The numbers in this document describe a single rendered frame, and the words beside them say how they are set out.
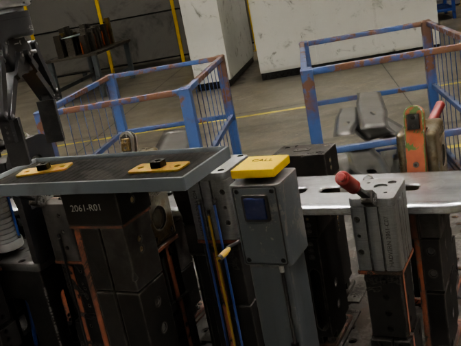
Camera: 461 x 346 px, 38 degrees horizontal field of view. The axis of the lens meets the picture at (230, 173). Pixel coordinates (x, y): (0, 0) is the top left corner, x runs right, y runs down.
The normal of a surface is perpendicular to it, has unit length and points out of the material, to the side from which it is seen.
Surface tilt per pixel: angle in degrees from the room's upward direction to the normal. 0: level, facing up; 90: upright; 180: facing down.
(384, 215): 90
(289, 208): 90
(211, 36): 90
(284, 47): 90
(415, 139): 78
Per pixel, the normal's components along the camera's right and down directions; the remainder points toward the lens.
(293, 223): 0.89, -0.04
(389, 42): -0.10, 0.29
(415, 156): -0.45, 0.12
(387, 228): -0.42, 0.33
